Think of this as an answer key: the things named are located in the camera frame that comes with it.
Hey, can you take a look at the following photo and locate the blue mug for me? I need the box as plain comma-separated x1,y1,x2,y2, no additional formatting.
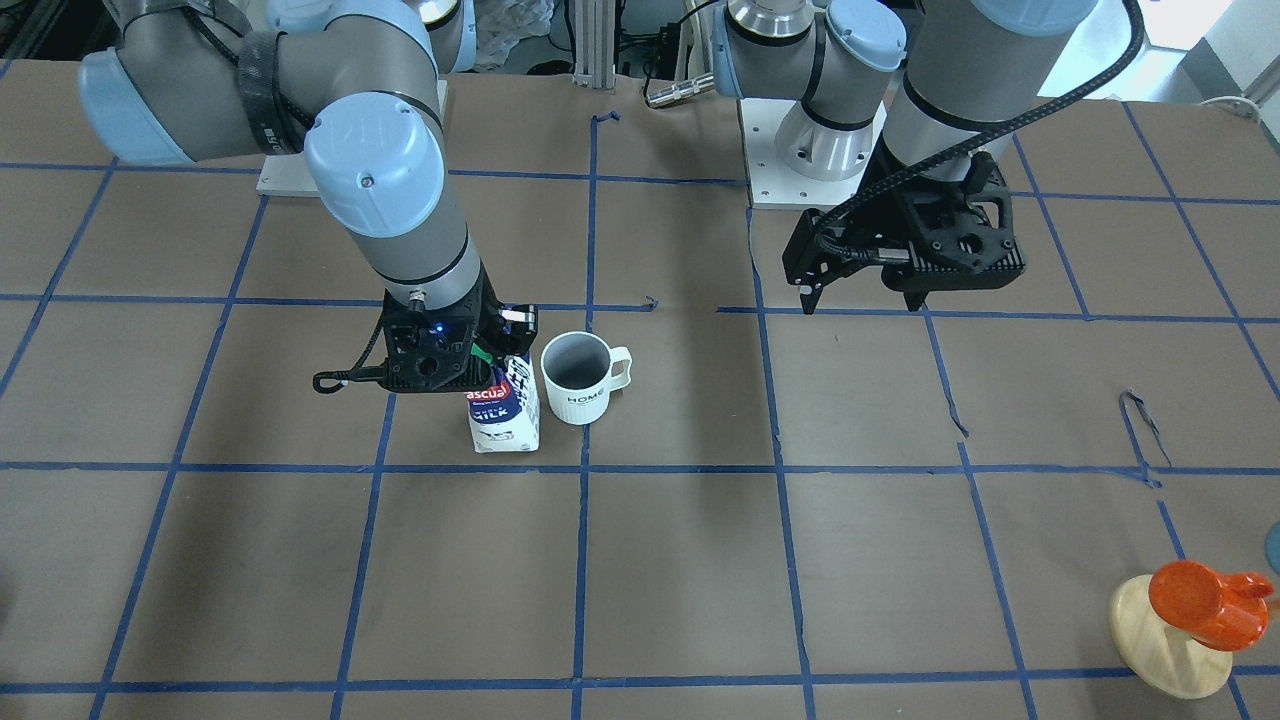
1263,521,1280,574

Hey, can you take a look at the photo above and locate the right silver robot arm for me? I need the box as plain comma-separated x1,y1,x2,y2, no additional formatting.
77,1,538,393

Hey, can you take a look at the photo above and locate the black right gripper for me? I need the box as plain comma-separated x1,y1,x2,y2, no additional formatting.
380,269,539,393

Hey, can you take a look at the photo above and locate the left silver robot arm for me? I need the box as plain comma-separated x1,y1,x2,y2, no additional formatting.
710,1,1094,314

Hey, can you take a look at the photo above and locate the white ceramic mug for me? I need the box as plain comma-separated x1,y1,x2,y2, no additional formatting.
540,331,634,427

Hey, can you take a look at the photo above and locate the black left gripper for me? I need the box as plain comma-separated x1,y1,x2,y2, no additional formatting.
782,150,1027,316

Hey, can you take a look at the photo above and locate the aluminium frame post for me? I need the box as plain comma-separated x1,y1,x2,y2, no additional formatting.
566,1,620,94

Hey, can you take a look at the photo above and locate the orange mug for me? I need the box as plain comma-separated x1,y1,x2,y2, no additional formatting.
1148,560,1276,652

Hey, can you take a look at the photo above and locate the blue white milk carton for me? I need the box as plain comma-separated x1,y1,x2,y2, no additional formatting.
463,354,541,454

